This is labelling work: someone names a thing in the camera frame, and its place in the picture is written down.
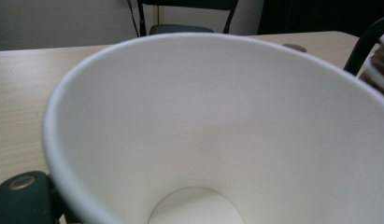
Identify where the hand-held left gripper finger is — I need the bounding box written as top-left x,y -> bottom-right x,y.
0,170 -> 66,224

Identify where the white paper cup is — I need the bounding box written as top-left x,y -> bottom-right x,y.
41,32 -> 384,224

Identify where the black folding chair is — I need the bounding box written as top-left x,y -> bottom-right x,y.
135,0 -> 240,37

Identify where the black round table grommet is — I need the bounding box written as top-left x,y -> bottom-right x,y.
281,43 -> 308,53

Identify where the black curtain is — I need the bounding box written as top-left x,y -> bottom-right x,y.
257,0 -> 384,38

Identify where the black socket cable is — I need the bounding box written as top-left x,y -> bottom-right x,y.
126,0 -> 141,38

